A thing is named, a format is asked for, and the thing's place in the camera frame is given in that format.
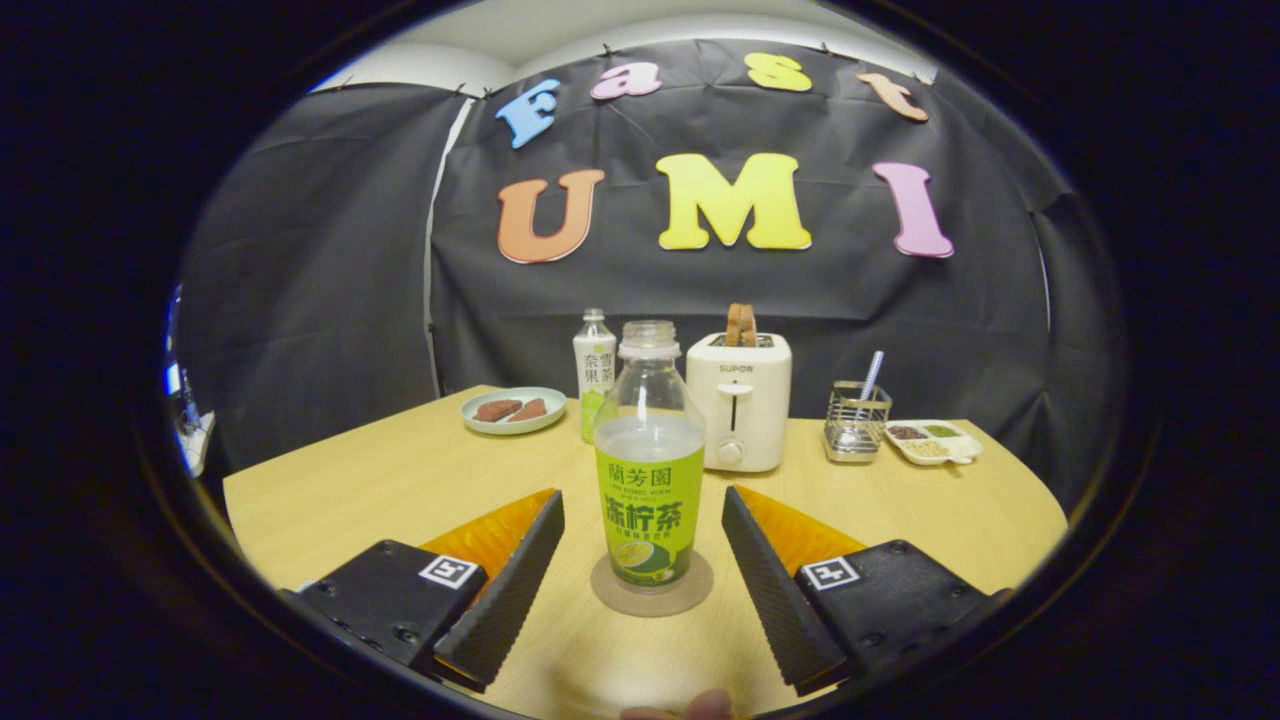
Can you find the wooden table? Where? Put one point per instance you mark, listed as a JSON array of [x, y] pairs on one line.
[[900, 520]]

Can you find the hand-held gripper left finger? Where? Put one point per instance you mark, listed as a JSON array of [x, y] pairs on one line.
[[500, 610]]

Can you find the white divided dish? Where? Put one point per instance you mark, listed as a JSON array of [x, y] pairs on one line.
[[935, 447]]

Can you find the green label juice bottle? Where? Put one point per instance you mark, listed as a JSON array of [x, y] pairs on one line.
[[650, 500]]

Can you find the pale green plate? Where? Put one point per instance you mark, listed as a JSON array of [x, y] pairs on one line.
[[510, 427]]

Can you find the brown meat piece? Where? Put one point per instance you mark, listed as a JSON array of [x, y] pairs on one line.
[[530, 409], [496, 410]]

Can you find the blue white equipment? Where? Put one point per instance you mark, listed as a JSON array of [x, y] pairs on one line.
[[190, 430]]

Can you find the grey straw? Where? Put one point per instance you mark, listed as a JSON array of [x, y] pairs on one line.
[[873, 375]]

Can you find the round brown coaster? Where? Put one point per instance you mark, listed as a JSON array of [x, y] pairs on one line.
[[650, 604]]

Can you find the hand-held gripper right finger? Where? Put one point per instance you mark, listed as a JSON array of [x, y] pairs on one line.
[[785, 610]]

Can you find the slim white capped drink bottle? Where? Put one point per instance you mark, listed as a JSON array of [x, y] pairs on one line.
[[592, 370]]

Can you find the white toaster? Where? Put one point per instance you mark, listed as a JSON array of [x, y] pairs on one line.
[[740, 410]]

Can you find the brown toast slice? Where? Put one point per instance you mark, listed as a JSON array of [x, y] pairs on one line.
[[741, 325]]

